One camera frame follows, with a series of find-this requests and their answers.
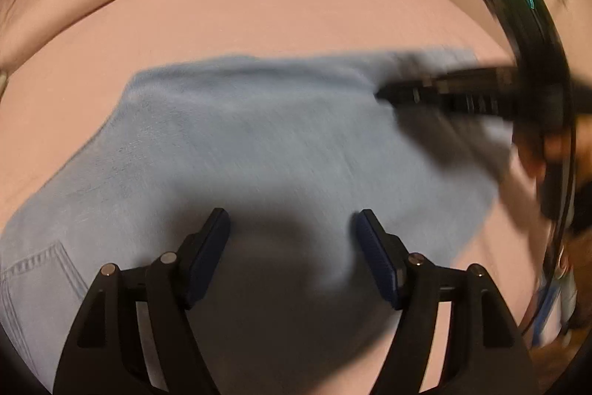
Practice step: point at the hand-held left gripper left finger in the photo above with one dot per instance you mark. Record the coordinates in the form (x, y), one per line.
(210, 251)

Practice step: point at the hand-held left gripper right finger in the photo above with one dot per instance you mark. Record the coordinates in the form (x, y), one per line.
(375, 256)

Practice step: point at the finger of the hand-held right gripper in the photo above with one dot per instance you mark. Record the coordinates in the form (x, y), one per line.
(462, 101)
(476, 79)

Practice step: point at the light blue denim pants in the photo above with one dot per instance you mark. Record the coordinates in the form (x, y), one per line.
(231, 136)

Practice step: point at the white handwritten paper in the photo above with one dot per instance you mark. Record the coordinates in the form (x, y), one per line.
(552, 307)

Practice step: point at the pink sofa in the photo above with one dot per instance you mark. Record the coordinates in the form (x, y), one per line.
(254, 20)

